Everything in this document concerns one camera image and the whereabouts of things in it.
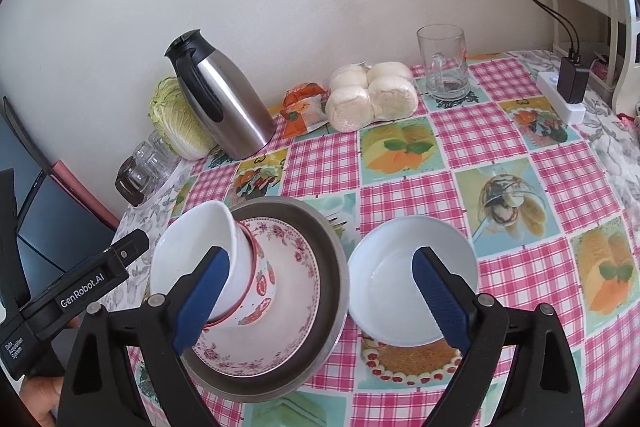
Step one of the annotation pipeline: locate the steel thermos jug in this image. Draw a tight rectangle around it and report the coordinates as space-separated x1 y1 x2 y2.
165 29 277 160

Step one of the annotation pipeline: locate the black power adapter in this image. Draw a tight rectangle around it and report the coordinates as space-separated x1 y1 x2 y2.
556 57 589 104

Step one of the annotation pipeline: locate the floral porcelain plate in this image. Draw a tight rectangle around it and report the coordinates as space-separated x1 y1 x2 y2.
192 218 320 378

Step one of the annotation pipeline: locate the napa cabbage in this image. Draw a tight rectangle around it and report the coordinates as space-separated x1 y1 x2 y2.
148 77 216 161

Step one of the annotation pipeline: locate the white shelf rack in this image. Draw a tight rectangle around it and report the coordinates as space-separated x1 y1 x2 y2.
552 0 639 116

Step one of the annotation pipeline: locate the drinking glass back left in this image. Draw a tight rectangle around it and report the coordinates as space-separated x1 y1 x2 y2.
132 141 153 165

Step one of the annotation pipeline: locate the drinking glass front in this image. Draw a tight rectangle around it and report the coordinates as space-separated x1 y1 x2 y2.
145 144 179 183

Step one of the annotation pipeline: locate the clear glass mug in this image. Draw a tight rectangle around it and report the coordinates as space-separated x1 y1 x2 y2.
416 24 471 101

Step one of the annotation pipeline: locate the bag of steamed buns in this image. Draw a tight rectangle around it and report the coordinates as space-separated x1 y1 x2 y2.
324 62 419 132

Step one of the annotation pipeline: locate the white power strip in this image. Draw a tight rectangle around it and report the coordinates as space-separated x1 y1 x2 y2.
536 72 586 124

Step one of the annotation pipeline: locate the drinking glass right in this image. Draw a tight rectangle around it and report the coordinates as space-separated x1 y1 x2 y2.
148 131 176 158

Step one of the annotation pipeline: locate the small white shallow bowl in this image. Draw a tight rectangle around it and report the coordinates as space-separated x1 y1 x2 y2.
348 216 478 347

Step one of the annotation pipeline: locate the orange snack packet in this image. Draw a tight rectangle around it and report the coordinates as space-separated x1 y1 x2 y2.
280 82 329 138

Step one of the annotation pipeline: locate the white square bowl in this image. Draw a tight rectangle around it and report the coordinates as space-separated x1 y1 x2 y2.
150 200 257 323

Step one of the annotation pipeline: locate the drinking glass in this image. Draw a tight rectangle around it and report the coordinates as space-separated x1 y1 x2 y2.
148 131 176 158
145 144 179 183
132 141 153 165

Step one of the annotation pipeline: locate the large steel basin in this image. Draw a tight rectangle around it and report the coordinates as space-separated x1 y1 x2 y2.
182 196 349 403

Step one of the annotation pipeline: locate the white round bowl red pattern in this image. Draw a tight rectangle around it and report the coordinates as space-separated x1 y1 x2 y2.
204 222 277 331

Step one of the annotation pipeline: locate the checkered picture tablecloth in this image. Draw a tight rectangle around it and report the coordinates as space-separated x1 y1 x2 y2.
118 51 639 426

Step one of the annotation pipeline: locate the person's left hand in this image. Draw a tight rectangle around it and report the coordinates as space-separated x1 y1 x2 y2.
20 376 64 427

